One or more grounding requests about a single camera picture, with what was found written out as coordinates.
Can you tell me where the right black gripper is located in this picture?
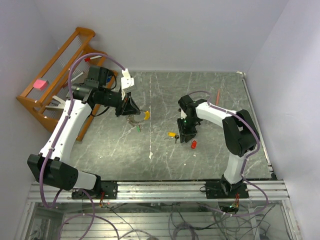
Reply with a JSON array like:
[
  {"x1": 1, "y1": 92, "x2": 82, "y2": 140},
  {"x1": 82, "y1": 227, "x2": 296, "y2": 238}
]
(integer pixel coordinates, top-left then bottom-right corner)
[{"x1": 177, "y1": 116, "x2": 198, "y2": 142}]

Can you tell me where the large keyring yellow handle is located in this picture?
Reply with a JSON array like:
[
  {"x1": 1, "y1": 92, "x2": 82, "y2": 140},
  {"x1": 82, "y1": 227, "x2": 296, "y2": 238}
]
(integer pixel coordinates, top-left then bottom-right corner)
[{"x1": 126, "y1": 110, "x2": 151, "y2": 126}]

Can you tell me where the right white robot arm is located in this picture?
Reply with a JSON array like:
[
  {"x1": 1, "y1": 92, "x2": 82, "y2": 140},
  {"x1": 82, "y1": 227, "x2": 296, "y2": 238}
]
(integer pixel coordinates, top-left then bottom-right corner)
[{"x1": 177, "y1": 95, "x2": 260, "y2": 198}]

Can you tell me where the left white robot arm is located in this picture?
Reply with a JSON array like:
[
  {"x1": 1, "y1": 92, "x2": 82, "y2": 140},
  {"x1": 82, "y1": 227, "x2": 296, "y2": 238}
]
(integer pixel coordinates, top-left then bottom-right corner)
[{"x1": 27, "y1": 67, "x2": 141, "y2": 199}]

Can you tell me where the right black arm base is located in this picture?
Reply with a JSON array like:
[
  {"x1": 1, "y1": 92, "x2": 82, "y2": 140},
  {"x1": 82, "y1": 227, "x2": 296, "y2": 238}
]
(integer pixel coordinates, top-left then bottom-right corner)
[{"x1": 199, "y1": 179, "x2": 249, "y2": 199}]

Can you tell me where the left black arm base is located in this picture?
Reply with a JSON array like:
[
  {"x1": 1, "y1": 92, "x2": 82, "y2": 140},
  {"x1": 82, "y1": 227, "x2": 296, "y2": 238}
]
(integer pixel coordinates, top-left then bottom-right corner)
[{"x1": 71, "y1": 179, "x2": 118, "y2": 200}]

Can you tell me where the red tag key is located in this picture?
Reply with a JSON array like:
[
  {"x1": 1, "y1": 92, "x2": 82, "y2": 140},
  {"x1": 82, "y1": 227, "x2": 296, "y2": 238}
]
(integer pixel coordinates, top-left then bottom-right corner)
[{"x1": 190, "y1": 140, "x2": 197, "y2": 150}]

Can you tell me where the yellow tag key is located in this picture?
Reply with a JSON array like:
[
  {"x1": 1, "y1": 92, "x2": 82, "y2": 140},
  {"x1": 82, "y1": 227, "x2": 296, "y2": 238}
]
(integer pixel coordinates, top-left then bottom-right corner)
[{"x1": 168, "y1": 132, "x2": 180, "y2": 144}]

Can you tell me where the blue stapler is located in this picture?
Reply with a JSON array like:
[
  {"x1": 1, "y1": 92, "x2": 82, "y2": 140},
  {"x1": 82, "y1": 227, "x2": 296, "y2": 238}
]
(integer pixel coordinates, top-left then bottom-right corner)
[{"x1": 106, "y1": 75, "x2": 112, "y2": 83}]

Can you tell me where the red pencil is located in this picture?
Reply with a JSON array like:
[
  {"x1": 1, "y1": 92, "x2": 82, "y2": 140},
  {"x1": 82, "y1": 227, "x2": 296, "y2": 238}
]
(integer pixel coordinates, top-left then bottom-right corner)
[{"x1": 215, "y1": 88, "x2": 221, "y2": 106}]

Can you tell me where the brown capped white marker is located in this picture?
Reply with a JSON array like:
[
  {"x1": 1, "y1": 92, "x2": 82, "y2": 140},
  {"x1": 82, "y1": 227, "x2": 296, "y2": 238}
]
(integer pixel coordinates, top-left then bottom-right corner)
[{"x1": 62, "y1": 71, "x2": 85, "y2": 88}]

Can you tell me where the red capped white marker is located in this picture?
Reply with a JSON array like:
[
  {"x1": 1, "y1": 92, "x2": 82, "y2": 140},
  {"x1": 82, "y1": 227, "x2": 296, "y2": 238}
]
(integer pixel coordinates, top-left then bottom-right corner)
[{"x1": 84, "y1": 55, "x2": 102, "y2": 62}]

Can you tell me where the wooden tiered rack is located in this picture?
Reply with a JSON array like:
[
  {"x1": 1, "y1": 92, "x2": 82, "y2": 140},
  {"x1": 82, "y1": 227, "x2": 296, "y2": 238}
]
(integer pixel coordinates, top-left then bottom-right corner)
[{"x1": 16, "y1": 26, "x2": 119, "y2": 142}]

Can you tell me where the pink eraser block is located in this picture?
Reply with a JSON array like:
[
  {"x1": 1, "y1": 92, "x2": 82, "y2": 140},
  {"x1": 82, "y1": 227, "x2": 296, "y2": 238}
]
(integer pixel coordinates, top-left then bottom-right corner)
[{"x1": 32, "y1": 78, "x2": 49, "y2": 91}]

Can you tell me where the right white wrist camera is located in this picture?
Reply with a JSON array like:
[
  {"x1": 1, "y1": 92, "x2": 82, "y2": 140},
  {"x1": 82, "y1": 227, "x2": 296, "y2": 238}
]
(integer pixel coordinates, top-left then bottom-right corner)
[{"x1": 178, "y1": 108, "x2": 187, "y2": 120}]

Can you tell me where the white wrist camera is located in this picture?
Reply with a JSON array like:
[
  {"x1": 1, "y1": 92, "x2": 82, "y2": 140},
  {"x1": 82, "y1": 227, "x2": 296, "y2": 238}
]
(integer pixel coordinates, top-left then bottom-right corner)
[
  {"x1": 178, "y1": 108, "x2": 187, "y2": 120},
  {"x1": 120, "y1": 68, "x2": 137, "y2": 100}
]

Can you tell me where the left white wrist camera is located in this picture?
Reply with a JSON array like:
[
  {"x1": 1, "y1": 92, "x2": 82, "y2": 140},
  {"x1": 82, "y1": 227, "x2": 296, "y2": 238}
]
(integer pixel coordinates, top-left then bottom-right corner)
[{"x1": 120, "y1": 68, "x2": 137, "y2": 100}]

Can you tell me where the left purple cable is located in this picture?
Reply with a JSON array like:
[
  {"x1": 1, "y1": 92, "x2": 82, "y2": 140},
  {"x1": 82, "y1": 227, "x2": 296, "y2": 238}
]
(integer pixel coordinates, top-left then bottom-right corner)
[{"x1": 39, "y1": 52, "x2": 130, "y2": 240}]

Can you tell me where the aluminium frame rail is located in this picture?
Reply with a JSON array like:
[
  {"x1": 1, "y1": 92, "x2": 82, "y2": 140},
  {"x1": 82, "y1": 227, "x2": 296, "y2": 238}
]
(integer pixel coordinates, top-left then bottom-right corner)
[{"x1": 26, "y1": 179, "x2": 291, "y2": 203}]

